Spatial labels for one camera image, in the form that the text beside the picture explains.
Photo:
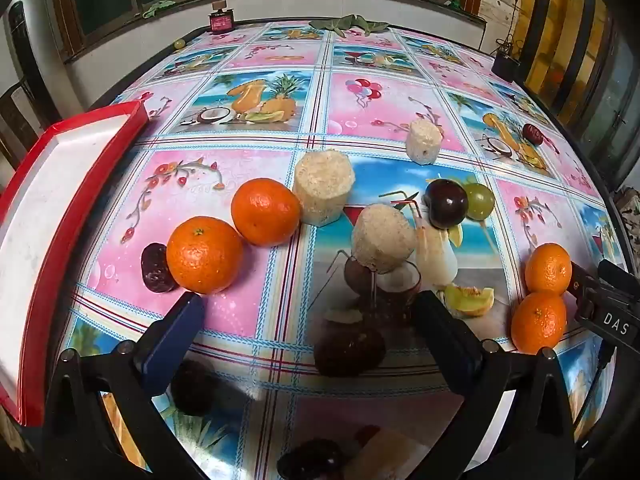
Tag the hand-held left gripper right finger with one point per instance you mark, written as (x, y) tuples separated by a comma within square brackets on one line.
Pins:
[(445, 340)]

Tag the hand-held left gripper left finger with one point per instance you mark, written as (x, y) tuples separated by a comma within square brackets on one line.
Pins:
[(170, 340)]

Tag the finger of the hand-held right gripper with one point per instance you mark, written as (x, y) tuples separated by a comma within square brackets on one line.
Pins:
[(620, 277), (581, 282)]

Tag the orange mandarin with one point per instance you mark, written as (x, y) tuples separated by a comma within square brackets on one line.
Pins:
[(205, 255), (265, 212), (539, 322), (547, 267)]

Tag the dark red date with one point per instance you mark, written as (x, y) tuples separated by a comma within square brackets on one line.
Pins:
[(154, 267), (532, 134), (310, 460), (195, 385)]

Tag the pale peeled sugarcane piece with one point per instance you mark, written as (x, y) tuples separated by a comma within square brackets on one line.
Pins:
[(324, 185), (424, 141), (384, 237)]

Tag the large green grape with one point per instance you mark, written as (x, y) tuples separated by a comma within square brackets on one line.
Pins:
[(481, 201)]

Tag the dark purple plum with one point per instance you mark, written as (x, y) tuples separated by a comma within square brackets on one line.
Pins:
[(446, 203)]

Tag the red rimmed white tray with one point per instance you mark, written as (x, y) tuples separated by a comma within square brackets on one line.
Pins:
[(60, 200)]

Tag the black plant pot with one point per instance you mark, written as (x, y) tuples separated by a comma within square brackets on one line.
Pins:
[(505, 67)]

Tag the fruit print tablecloth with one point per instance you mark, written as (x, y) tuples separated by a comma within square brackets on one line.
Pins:
[(390, 105)]

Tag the yellow framed door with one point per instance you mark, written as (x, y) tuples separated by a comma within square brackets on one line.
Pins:
[(560, 25)]

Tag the small green grape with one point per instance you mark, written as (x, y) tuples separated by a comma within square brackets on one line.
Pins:
[(179, 43)]

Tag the small pink jar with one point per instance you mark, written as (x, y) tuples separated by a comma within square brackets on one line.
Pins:
[(221, 22)]

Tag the green leaves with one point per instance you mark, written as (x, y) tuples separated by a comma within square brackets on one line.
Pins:
[(350, 24)]

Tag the green cloth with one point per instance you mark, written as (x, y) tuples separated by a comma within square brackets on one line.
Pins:
[(156, 10)]

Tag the white floor air conditioner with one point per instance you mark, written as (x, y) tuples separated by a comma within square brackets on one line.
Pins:
[(22, 35)]

